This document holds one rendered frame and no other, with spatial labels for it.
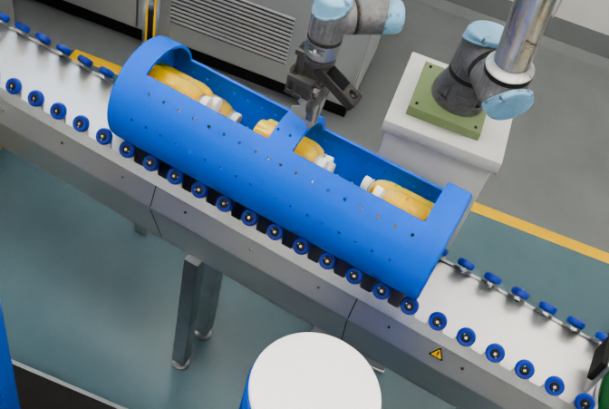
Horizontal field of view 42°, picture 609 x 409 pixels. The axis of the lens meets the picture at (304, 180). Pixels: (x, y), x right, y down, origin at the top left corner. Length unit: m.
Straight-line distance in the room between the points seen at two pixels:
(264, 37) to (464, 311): 1.91
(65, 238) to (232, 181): 1.36
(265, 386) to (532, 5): 0.96
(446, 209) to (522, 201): 1.94
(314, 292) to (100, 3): 2.26
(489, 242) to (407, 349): 1.53
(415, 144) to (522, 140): 1.95
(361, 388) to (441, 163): 0.70
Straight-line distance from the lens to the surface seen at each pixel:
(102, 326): 2.90
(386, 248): 1.77
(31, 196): 3.26
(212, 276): 2.54
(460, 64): 2.03
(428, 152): 2.09
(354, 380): 1.69
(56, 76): 2.35
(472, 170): 2.11
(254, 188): 1.83
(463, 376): 1.99
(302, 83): 1.71
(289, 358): 1.69
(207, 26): 3.66
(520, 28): 1.79
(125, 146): 2.09
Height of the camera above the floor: 2.49
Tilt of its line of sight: 47 degrees down
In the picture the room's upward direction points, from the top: 16 degrees clockwise
